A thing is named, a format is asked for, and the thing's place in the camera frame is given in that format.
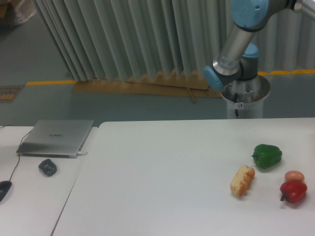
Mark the red bell pepper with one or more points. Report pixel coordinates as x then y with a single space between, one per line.
293 191

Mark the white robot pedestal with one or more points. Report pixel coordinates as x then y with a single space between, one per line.
245 99

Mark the bread roll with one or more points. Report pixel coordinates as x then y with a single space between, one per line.
242 180

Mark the brown egg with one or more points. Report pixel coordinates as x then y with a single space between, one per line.
294 175

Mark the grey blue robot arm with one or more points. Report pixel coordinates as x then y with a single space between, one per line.
249 16

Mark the green bell pepper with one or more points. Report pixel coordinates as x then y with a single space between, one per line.
266 156

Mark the black computer mouse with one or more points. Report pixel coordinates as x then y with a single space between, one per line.
4 188

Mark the silver laptop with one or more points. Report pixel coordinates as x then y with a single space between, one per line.
56 138

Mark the grey pleated curtain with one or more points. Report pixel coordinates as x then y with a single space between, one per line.
123 38

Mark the brown cardboard sheet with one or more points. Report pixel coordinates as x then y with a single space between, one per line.
192 86

